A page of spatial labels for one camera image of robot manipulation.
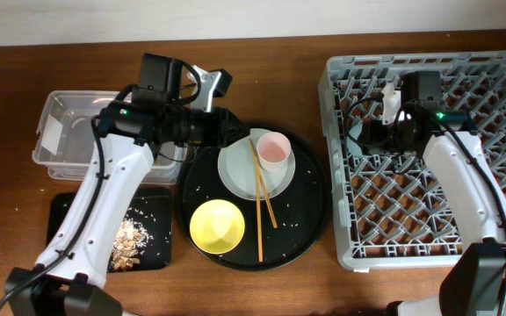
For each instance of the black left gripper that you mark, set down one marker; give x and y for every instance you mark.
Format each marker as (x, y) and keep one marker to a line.
(220, 135)

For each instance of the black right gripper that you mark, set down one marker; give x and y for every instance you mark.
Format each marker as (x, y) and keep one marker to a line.
(372, 133)

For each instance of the pink cup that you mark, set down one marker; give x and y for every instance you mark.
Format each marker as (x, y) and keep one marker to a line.
(273, 150)

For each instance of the yellow bowl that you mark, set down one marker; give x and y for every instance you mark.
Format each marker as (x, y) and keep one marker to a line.
(217, 227)

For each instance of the food scraps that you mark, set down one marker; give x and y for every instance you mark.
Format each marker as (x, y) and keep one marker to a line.
(130, 242)

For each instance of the blue cup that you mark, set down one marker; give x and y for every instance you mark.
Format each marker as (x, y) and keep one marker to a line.
(351, 143)

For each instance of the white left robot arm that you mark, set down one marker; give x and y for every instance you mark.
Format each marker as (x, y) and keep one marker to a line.
(69, 276)

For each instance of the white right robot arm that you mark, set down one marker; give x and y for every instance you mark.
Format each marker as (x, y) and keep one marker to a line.
(450, 147)

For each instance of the grey dishwasher rack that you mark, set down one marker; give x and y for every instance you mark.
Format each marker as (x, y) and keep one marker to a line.
(389, 211)

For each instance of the clear plastic waste bin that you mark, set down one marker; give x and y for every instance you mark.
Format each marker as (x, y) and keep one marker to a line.
(65, 144)

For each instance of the left wooden chopstick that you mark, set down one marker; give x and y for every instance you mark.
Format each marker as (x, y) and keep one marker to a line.
(260, 250)

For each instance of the wooden chopstick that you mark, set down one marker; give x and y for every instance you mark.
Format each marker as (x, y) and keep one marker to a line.
(261, 182)
(260, 250)

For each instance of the grey round plate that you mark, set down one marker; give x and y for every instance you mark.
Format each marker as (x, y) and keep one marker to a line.
(237, 171)

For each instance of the right wooden chopstick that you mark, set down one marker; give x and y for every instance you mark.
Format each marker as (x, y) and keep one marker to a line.
(261, 182)

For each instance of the black rectangular tray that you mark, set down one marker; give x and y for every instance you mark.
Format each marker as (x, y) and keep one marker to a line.
(157, 204)

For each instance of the round black serving tray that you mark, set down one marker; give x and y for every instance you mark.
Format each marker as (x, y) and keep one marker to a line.
(301, 210)

